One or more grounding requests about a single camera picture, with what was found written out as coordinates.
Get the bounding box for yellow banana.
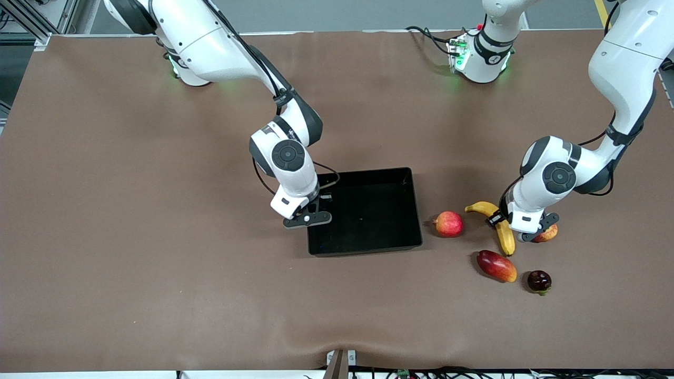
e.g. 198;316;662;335
464;201;517;257

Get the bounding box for black rectangular plastic tray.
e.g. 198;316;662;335
307;167;423;257

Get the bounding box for red pomegranate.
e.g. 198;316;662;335
433;211;464;238

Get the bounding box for red yellow mango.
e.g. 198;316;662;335
477;250;518;283

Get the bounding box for dark purple mangosteen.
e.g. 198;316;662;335
527;270;552;296

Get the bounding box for brown table mat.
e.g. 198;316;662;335
0;29;674;372

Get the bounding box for grey metal bracket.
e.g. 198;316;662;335
326;350;357;367

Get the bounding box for brown mount post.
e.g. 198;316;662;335
323;350;349;379

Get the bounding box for black left base cables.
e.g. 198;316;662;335
405;25;457;57

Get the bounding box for aluminium frame profile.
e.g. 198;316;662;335
0;0;80;51

